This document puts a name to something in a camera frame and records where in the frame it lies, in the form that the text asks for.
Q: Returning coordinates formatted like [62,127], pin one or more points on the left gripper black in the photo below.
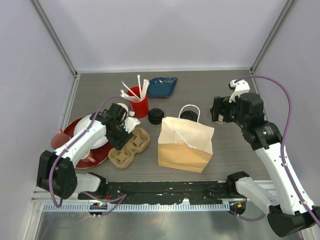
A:
[118,144]

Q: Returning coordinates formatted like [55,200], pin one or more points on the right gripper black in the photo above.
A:
[221,103]

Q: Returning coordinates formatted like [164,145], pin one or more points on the brown pulp cup carrier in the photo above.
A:
[121,159]

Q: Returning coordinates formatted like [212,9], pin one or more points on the stack of black lids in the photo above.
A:
[155,116]

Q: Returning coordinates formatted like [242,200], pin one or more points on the brown paper bag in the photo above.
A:
[184,144]

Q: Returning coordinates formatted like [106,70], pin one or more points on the stack of white paper cups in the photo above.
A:
[124,106]

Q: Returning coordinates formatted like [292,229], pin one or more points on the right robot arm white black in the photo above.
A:
[291,210]

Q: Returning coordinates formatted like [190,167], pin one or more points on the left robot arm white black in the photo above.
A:
[56,170]

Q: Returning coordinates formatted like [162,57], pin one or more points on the red round tray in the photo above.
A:
[99,154]

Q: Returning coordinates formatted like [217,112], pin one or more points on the red straw holder cup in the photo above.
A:
[141,108]

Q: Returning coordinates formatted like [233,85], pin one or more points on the white paper plates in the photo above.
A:
[81,124]

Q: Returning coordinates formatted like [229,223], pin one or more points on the pink mug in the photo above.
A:
[59,139]

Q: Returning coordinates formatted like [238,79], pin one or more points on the blue ceramic leaf dish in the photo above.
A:
[161,87]

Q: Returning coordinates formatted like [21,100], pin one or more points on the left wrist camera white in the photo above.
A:
[131,122]

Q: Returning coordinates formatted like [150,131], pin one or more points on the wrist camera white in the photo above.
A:
[239,87]
[131,122]

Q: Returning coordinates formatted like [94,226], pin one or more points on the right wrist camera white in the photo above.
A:
[239,87]

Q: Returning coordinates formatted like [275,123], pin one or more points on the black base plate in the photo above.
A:
[169,192]

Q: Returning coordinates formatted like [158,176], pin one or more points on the white slotted cable duct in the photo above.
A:
[185,206]

